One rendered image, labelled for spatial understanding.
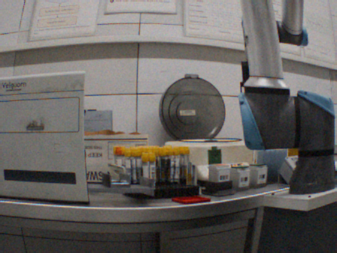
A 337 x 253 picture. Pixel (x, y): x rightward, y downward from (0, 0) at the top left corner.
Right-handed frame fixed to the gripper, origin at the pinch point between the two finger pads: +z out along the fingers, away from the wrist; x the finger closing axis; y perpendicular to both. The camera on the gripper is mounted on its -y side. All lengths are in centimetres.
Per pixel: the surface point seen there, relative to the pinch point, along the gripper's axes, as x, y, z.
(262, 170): 7.5, 5.0, 10.2
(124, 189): 16, 46, 11
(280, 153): 2.0, -5.2, 6.6
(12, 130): 20, 77, -2
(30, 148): 20, 72, 2
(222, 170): 9.9, 19.6, 8.7
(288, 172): 13.8, -1.3, 11.2
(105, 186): 14, 50, 11
